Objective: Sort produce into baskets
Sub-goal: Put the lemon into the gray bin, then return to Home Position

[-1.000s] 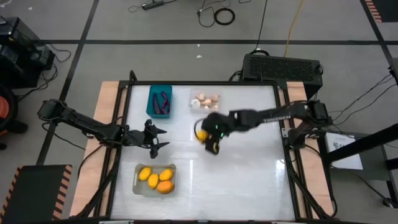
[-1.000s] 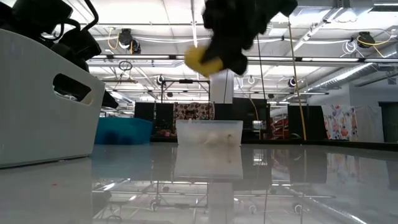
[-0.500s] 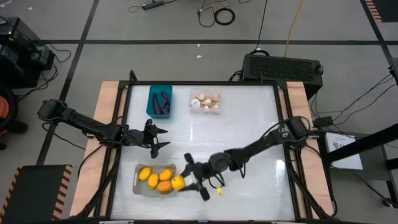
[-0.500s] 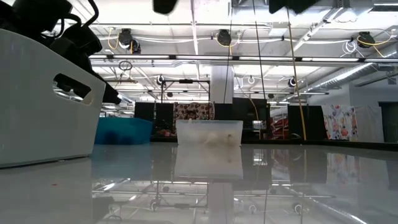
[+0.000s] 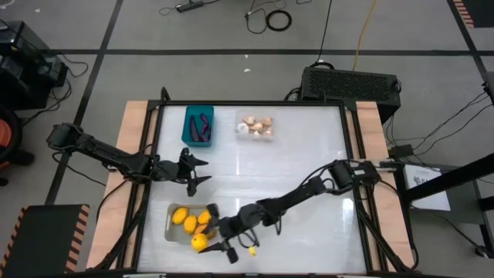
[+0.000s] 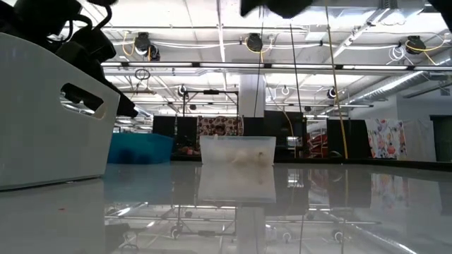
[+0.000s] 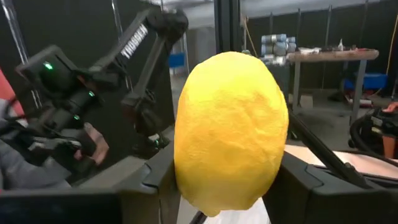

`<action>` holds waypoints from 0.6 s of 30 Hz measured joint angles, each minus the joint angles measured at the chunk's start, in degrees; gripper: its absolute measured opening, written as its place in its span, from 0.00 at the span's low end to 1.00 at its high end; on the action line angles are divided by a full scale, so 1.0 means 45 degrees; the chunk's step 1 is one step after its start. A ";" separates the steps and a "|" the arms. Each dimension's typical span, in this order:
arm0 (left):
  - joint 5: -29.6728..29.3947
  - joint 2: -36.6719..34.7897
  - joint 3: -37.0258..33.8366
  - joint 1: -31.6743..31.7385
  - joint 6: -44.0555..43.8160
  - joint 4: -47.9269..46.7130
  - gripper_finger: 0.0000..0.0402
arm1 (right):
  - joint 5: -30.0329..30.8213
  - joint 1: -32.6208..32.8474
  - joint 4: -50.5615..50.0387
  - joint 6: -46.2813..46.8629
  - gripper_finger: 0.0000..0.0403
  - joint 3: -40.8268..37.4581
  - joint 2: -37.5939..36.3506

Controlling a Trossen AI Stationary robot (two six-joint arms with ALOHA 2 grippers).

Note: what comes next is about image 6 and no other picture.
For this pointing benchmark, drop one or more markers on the teal plastic basket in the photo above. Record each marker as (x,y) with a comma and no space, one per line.
(141,148)

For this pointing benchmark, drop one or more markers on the black stand frame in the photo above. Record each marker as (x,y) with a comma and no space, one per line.
(211,91)

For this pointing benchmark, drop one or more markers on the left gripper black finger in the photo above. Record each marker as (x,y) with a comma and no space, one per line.
(81,96)
(127,106)

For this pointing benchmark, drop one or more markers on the white square column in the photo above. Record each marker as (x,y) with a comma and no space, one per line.
(247,95)

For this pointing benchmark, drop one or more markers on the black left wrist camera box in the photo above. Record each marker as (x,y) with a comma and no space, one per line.
(93,44)

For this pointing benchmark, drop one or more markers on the red rack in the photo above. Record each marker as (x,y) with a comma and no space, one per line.
(318,144)

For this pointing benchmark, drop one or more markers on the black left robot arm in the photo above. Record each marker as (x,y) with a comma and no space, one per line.
(31,17)

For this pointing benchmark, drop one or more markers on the long ceiling light rail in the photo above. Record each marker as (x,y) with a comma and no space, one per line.
(300,66)

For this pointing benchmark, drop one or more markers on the clear plastic bin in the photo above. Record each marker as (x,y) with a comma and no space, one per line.
(212,151)

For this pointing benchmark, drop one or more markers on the floral print cloth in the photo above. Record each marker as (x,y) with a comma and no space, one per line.
(385,134)

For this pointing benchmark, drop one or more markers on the silver ventilation duct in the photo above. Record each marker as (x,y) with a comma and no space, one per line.
(399,84)

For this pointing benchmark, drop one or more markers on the brown patterned cloth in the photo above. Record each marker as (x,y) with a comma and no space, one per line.
(233,123)

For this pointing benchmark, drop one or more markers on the plain white cloth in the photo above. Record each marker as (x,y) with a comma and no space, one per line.
(420,134)

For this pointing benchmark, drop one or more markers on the black partition panel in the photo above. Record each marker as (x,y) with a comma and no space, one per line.
(275,123)
(164,126)
(353,134)
(186,130)

